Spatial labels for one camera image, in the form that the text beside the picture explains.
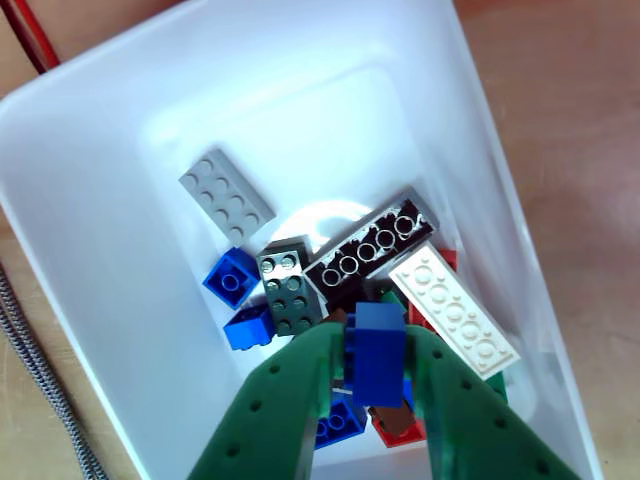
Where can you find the blue two-by-four lego brick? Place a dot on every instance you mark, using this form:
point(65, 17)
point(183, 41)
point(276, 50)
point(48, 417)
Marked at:
point(337, 425)

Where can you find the red two-by-two lego brick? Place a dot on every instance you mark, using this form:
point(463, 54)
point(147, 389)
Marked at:
point(405, 436)

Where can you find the blue two-by-two lego brick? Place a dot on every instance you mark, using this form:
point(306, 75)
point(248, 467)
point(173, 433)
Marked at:
point(247, 327)
point(231, 275)

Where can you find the white two-by-four lego brick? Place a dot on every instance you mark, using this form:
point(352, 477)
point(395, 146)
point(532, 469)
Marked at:
point(452, 310)

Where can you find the dark green two-by-four lego brick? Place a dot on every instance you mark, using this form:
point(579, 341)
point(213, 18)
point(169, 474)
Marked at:
point(287, 290)

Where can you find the long dark grey lego brick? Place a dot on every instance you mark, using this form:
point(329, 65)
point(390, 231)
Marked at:
point(370, 245)

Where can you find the light grey two-by-four lego brick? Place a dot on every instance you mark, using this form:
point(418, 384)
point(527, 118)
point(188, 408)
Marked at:
point(225, 197)

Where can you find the white plastic bin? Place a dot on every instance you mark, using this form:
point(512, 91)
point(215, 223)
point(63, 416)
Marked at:
point(125, 200)

